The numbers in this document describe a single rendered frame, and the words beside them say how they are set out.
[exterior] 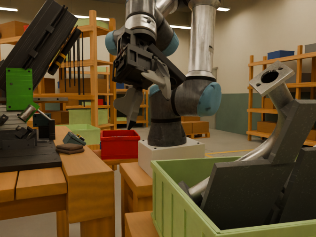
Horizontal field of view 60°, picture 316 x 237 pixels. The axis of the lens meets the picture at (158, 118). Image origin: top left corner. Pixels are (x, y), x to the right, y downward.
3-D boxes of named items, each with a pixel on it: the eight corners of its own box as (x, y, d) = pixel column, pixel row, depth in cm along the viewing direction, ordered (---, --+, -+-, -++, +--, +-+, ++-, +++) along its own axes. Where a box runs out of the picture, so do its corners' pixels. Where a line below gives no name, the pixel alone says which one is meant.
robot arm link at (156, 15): (162, 1, 73) (146, -24, 66) (164, 32, 68) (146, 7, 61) (138, 13, 76) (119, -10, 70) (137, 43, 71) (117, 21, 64)
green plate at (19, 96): (33, 113, 139) (32, 73, 142) (33, 109, 132) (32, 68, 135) (7, 113, 134) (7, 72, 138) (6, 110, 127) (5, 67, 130)
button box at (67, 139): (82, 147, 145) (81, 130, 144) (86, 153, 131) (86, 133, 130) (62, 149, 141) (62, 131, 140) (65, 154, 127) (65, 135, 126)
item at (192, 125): (193, 134, 840) (193, 109, 834) (209, 137, 771) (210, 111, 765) (158, 137, 781) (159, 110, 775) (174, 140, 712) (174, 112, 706)
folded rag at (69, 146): (54, 152, 116) (54, 145, 116) (71, 149, 123) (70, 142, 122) (68, 154, 110) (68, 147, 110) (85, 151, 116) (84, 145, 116)
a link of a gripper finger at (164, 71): (155, 90, 54) (142, 74, 61) (162, 92, 55) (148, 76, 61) (166, 68, 52) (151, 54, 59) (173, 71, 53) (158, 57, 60)
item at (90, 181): (66, 143, 224) (66, 125, 223) (114, 216, 88) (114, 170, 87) (48, 145, 219) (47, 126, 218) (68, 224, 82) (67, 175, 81)
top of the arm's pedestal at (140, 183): (187, 166, 127) (187, 158, 127) (225, 188, 97) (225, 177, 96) (119, 172, 117) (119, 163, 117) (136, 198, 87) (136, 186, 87)
